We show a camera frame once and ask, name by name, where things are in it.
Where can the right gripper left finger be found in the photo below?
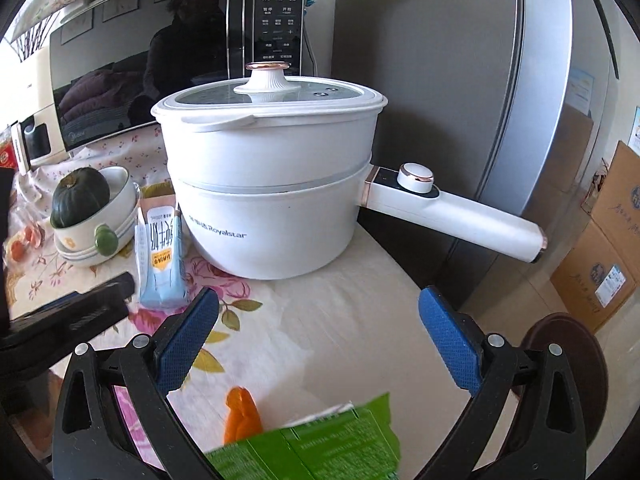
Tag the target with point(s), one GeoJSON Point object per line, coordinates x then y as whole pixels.
{"type": "Point", "coordinates": [91, 439]}

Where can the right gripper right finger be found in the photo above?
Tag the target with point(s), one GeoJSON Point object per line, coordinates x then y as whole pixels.
{"type": "Point", "coordinates": [523, 419]}

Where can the orange peel scrap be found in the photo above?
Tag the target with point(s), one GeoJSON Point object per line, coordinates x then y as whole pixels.
{"type": "Point", "coordinates": [243, 420]}

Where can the light blue milk carton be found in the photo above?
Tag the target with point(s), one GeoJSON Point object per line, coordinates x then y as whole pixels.
{"type": "Point", "coordinates": [158, 250]}

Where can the green snack packet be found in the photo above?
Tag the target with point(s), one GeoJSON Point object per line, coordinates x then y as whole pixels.
{"type": "Point", "coordinates": [343, 443]}

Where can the glass jar cork lid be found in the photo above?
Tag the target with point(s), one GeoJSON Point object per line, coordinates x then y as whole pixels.
{"type": "Point", "coordinates": [31, 237]}

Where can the lower cardboard box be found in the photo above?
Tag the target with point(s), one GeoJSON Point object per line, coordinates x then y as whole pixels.
{"type": "Point", "coordinates": [593, 280]}

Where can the cardboard box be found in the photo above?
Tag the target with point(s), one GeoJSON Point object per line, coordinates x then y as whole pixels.
{"type": "Point", "coordinates": [615, 214]}
{"type": "Point", "coordinates": [593, 280]}

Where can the dark green pumpkin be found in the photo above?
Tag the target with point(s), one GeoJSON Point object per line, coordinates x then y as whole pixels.
{"type": "Point", "coordinates": [78, 196]}

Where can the red label jar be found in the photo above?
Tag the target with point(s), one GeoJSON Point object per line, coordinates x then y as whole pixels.
{"type": "Point", "coordinates": [7, 155]}

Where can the floral tablecloth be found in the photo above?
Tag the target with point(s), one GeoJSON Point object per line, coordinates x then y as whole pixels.
{"type": "Point", "coordinates": [348, 332]}

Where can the cream air fryer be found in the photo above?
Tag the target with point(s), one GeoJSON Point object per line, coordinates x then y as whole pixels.
{"type": "Point", "coordinates": [36, 134]}

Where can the upper cardboard box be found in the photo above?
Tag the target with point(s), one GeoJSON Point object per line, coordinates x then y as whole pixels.
{"type": "Point", "coordinates": [615, 214]}

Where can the white electric cooking pot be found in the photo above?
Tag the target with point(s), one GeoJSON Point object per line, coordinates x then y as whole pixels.
{"type": "Point", "coordinates": [271, 172]}

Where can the dried twig bunch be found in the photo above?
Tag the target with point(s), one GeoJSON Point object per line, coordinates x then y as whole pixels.
{"type": "Point", "coordinates": [33, 39]}

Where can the black microwave oven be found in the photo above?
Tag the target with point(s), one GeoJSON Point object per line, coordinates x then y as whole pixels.
{"type": "Point", "coordinates": [110, 65]}

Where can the grey two-door refrigerator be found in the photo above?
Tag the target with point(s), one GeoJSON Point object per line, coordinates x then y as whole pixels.
{"type": "Point", "coordinates": [509, 102]}

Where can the white bowl green handle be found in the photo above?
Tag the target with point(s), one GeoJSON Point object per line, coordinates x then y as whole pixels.
{"type": "Point", "coordinates": [124, 195]}

